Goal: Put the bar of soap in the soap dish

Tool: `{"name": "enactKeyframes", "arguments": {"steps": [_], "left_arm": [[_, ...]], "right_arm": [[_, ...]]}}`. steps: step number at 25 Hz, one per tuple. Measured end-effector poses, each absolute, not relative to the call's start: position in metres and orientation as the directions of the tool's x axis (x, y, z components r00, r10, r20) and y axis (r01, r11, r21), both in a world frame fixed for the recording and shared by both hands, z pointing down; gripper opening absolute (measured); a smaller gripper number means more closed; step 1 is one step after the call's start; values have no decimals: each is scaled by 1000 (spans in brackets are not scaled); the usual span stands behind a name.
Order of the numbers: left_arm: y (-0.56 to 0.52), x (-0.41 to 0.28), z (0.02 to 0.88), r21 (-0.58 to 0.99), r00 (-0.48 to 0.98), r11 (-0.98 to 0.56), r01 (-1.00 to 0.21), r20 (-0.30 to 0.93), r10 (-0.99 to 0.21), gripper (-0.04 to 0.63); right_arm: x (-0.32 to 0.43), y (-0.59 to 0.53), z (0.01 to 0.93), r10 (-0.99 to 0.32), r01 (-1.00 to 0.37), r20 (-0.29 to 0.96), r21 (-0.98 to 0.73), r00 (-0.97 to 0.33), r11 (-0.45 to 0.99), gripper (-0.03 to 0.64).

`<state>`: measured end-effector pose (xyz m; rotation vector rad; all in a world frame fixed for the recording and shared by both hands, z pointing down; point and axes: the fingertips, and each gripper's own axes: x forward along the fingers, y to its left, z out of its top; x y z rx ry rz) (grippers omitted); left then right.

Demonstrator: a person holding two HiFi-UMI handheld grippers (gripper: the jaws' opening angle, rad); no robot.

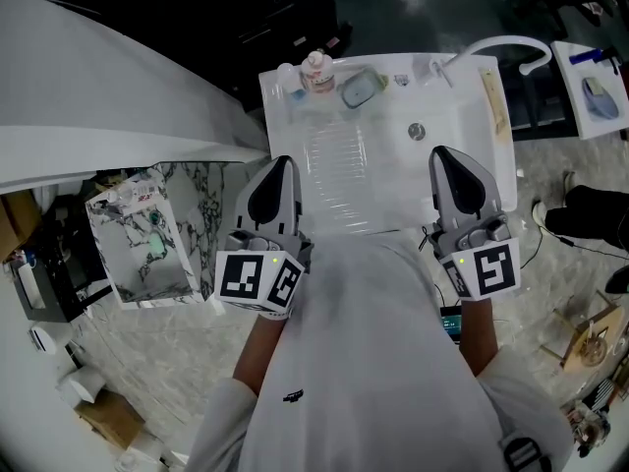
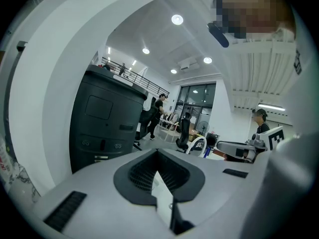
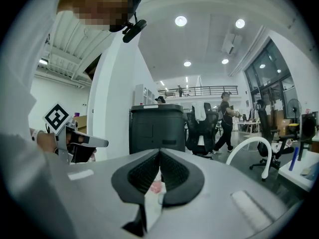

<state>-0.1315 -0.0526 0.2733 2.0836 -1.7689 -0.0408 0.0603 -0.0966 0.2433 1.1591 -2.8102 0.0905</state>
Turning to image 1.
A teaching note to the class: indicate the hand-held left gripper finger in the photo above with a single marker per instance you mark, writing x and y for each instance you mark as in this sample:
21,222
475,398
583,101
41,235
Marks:
290,209
245,197

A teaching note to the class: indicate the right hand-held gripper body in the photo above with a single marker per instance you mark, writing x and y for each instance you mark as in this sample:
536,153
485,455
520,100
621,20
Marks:
494,271

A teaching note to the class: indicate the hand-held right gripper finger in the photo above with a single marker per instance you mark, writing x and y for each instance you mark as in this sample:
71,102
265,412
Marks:
486,190
440,199

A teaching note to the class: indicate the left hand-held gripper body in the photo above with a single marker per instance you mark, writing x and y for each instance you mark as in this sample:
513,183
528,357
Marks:
241,276

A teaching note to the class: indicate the translucent green soap dish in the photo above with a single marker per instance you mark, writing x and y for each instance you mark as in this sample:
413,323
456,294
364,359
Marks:
381,81

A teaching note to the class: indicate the person's left forearm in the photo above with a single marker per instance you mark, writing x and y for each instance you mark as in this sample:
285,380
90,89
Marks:
258,357

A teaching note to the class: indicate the person's right forearm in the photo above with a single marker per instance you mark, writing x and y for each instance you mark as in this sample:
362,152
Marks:
479,337

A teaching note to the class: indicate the white washboard sink basin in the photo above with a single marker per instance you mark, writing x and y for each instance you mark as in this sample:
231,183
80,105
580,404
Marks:
457,165

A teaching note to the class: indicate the marble pattern sink cabinet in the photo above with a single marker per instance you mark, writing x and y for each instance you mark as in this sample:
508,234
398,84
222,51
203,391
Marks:
196,190

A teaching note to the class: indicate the black device with screen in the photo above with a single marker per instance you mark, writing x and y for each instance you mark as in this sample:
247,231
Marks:
451,322

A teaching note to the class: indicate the chrome sink drain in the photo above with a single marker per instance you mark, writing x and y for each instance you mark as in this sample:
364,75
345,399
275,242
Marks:
416,131

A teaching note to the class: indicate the beige strip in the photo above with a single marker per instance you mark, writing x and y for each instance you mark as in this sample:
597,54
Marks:
494,101

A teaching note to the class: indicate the pale green oval bar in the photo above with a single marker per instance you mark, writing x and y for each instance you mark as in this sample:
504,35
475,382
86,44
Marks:
156,244

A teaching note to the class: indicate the teal drain stopper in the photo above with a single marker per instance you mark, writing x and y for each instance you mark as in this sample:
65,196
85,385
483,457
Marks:
156,217

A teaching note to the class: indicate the small blue container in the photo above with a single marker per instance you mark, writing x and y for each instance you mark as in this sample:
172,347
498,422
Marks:
297,96

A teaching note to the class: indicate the wooden stool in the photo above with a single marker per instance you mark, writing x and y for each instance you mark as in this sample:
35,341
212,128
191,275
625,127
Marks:
599,337

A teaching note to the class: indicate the plain white sink basin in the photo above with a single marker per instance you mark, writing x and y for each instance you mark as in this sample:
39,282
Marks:
570,91

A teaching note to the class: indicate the small white bottle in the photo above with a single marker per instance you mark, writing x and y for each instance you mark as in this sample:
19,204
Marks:
286,73

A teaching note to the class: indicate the pink pump bottle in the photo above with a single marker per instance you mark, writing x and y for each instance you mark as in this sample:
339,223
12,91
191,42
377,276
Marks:
318,79

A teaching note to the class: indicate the chrome faucet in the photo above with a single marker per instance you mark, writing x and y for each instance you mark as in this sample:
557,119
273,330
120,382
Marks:
105,208

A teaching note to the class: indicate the person's white shirt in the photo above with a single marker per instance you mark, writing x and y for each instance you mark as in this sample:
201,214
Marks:
373,362

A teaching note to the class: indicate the white gooseneck faucet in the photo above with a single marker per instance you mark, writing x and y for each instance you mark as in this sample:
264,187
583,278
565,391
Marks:
511,39

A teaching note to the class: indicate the blue tube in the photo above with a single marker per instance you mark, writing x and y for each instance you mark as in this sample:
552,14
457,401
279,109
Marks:
587,57

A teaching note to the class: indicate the plain white cylinder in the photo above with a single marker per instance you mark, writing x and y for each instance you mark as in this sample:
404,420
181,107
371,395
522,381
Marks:
81,386

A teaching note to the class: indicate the brown cardboard box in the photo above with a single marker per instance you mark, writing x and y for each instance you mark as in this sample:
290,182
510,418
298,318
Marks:
110,421

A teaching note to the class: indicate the white cylinder with dark stripe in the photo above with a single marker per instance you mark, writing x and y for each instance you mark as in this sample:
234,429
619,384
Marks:
41,339

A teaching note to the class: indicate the white glossy counter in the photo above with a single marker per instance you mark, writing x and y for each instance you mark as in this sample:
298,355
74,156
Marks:
24,401

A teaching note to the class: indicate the black frame stand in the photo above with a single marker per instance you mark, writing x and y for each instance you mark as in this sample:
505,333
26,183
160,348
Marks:
74,263

